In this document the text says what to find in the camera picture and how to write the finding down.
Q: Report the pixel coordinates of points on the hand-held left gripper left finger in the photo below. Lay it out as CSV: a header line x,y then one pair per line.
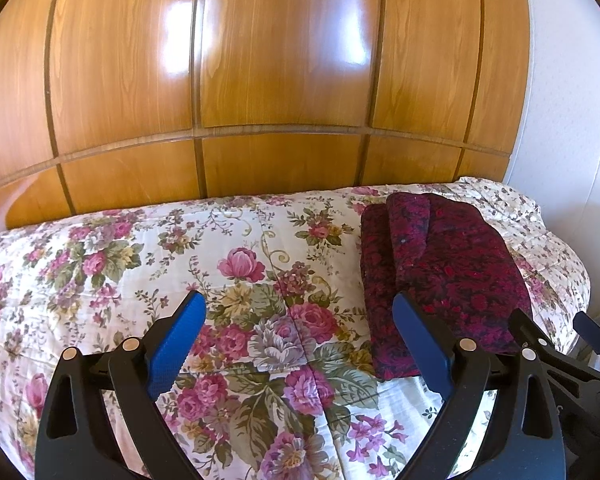
x,y
175,347

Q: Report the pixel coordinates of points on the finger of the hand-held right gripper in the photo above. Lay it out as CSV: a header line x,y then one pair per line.
x,y
555,357
595,335

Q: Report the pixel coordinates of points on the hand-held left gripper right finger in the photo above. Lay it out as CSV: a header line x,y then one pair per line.
x,y
422,345

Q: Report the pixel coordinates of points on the dark red floral garment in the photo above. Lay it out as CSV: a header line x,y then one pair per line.
x,y
445,250

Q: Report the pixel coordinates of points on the floral bedspread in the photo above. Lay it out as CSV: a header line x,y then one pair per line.
x,y
130,260

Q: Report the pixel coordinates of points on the wooden wardrobe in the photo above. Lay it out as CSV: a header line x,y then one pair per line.
x,y
280,60

